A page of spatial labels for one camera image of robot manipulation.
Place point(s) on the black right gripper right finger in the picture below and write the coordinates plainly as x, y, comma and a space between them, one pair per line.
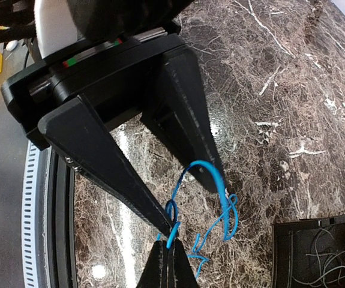
179, 271

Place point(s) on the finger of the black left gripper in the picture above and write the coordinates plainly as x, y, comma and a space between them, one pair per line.
175, 109

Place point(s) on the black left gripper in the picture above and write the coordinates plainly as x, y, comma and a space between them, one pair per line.
113, 77

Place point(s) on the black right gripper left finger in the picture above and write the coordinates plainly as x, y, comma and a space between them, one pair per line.
154, 274

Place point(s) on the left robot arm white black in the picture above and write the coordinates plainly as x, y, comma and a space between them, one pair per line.
55, 25

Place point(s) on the black three-compartment tray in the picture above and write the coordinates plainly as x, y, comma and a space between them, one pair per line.
309, 253

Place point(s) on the black curved front rail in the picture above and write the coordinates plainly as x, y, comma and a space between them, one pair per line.
59, 222

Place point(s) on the white slotted cable duct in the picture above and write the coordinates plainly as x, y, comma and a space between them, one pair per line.
29, 262

